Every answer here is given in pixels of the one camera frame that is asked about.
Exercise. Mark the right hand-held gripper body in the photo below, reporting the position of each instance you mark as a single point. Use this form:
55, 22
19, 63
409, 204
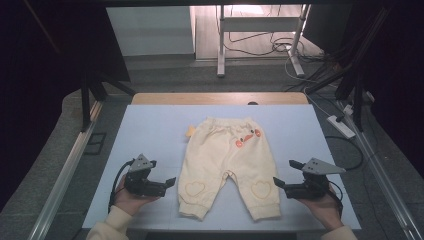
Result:
311, 186

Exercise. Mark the white plug adapter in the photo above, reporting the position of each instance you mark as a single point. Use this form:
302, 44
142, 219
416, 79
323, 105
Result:
348, 109

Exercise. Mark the black metal stand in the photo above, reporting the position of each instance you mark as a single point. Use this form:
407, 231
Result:
85, 100
358, 100

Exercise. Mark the person's right hand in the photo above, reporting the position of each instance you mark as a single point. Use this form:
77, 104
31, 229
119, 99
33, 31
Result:
325, 210

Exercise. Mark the black table grommet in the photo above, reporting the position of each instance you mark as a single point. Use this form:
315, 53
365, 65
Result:
252, 103

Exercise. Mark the cream baby pants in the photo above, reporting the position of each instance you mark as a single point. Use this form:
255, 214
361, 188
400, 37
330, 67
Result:
226, 160

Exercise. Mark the person's left hand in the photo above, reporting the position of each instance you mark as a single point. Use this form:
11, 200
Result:
128, 201

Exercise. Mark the light blue table mat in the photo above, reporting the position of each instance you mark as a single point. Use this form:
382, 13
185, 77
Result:
150, 133

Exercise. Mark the black curtain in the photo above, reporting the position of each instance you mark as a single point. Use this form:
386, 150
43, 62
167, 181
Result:
403, 83
33, 83

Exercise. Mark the black floor plate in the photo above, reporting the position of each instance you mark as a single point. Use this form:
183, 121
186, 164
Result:
95, 143

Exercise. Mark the white metal stand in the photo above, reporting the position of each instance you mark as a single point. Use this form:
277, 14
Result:
256, 24

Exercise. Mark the aluminium floor rail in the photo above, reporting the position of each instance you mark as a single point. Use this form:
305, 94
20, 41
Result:
63, 176
383, 180

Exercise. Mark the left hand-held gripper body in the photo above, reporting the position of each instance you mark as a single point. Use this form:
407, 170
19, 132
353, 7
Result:
143, 186

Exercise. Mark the white power strip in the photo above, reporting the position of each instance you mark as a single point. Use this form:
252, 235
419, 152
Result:
340, 126

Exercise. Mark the white cabinet panel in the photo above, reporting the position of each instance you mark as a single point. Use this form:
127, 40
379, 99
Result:
150, 30

